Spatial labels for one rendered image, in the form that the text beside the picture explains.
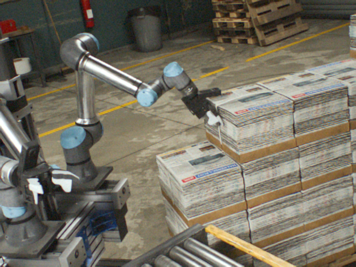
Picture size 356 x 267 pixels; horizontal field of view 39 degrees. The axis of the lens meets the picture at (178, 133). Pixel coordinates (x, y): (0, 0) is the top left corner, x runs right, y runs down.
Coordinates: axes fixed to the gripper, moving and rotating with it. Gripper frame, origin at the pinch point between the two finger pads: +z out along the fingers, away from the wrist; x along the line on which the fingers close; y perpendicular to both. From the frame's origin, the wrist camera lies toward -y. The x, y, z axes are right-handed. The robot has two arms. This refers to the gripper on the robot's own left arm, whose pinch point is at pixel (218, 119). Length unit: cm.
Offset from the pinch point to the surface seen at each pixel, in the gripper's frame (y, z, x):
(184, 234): 44, -3, 51
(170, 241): 49, -6, 53
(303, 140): -21.9, 27.8, 17.9
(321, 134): -30.2, 32.4, 18.1
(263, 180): 4.1, 29.0, 18.1
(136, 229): 76, 71, -96
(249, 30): -224, 210, -546
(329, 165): -25, 49, 18
